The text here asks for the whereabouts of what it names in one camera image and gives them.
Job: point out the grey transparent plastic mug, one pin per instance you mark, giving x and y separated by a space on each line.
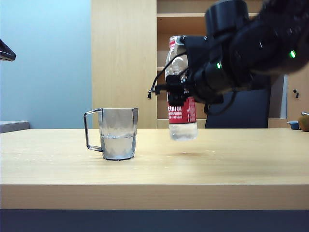
118 145

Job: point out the light wooden bookshelf cabinet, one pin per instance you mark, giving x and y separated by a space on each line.
161 29

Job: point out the mineral water bottle red label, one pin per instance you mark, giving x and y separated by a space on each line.
183 131

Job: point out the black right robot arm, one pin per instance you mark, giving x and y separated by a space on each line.
265 43

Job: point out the long wooden shelf board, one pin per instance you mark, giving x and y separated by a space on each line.
178 15
161 68

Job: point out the small blue cup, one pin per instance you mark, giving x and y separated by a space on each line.
294 125

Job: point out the brown round object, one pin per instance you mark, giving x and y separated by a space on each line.
304 123

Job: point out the narrow wooden cabinet door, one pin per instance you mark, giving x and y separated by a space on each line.
301 104

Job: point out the black office chair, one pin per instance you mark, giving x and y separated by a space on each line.
248 111

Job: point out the wide wooden cabinet door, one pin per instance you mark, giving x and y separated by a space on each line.
123 60

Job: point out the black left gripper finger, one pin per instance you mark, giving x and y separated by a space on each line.
6 53

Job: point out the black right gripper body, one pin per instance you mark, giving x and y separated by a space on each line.
200 53

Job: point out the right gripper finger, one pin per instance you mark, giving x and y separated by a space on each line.
177 89
183 40

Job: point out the grey box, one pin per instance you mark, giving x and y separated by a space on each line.
13 126

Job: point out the black cabinet door key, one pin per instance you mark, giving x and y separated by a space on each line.
296 93
149 95

